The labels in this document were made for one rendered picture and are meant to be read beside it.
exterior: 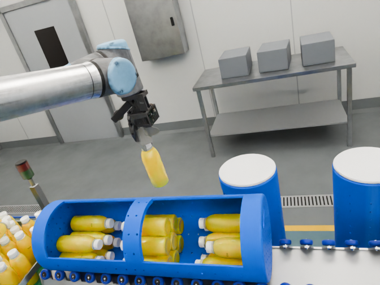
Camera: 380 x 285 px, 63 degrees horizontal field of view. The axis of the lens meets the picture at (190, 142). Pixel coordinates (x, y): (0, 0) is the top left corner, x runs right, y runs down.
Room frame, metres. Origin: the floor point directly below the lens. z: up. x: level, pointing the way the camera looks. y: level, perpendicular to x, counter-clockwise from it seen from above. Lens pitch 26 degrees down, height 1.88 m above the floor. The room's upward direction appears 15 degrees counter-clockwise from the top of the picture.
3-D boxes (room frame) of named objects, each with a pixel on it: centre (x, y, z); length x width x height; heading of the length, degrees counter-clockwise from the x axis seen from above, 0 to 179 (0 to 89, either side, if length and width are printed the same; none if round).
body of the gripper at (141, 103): (1.00, 0.13, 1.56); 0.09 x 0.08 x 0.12; 64
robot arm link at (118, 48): (0.99, 0.15, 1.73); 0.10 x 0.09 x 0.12; 132
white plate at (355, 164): (1.08, -0.72, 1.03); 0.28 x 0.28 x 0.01
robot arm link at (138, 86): (1.00, 0.14, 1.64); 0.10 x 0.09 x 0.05; 154
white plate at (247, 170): (1.28, -0.24, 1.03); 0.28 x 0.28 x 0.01
